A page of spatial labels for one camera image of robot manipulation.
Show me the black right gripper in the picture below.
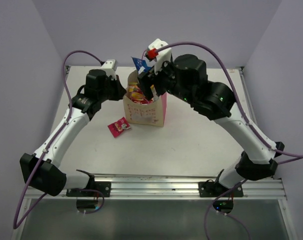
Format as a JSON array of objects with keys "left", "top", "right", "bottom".
[{"left": 136, "top": 57, "right": 193, "bottom": 105}]

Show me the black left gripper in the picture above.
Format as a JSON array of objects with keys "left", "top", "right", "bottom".
[{"left": 98, "top": 74, "right": 127, "bottom": 103}]

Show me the blue chips bag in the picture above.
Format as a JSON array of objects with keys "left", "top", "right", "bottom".
[{"left": 131, "top": 57, "right": 151, "bottom": 74}]

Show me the Fox's fruit candy bag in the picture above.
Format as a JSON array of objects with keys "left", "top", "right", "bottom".
[{"left": 128, "top": 82, "right": 159, "bottom": 105}]

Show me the beige Cakes paper bag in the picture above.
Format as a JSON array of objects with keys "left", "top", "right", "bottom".
[{"left": 123, "top": 68, "right": 167, "bottom": 127}]

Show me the small pink snack packet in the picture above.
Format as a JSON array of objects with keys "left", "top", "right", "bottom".
[{"left": 107, "top": 117, "right": 131, "bottom": 138}]

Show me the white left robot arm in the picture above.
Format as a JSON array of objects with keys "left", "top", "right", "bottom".
[{"left": 19, "top": 68, "right": 126, "bottom": 197}]

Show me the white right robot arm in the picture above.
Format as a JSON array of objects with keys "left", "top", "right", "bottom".
[{"left": 138, "top": 54, "right": 285, "bottom": 197}]

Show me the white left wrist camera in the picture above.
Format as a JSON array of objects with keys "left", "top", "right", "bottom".
[{"left": 100, "top": 59, "right": 117, "bottom": 80}]

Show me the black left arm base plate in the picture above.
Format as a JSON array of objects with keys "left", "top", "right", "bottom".
[{"left": 66, "top": 181, "right": 112, "bottom": 198}]

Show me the aluminium table edge rail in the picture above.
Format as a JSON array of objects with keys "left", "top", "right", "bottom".
[{"left": 23, "top": 172, "right": 287, "bottom": 201}]

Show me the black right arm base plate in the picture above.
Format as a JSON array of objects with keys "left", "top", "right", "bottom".
[{"left": 198, "top": 179, "right": 244, "bottom": 198}]

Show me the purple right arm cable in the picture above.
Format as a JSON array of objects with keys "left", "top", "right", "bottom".
[{"left": 157, "top": 41, "right": 303, "bottom": 240}]

